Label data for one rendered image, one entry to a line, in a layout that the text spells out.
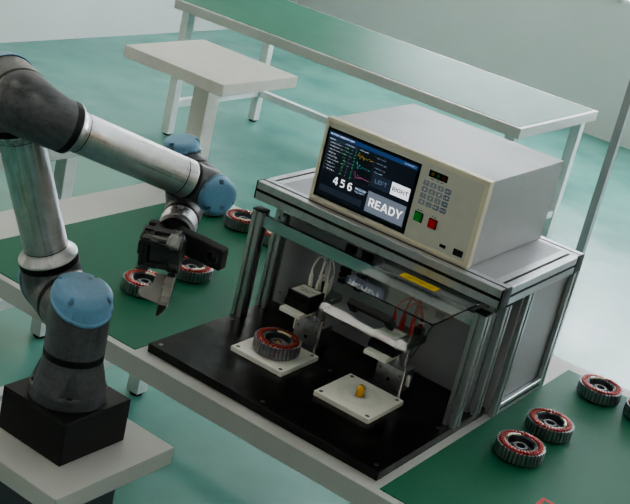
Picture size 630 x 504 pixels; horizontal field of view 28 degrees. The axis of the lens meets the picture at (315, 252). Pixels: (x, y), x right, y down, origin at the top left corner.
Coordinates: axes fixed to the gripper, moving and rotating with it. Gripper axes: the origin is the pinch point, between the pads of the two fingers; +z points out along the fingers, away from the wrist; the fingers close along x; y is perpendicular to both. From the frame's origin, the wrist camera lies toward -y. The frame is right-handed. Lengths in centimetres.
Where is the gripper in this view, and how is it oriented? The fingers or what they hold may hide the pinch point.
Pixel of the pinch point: (165, 282)
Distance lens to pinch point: 229.8
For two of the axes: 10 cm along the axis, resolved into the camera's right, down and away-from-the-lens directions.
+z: -0.9, 4.6, -8.8
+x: 1.8, -8.6, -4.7
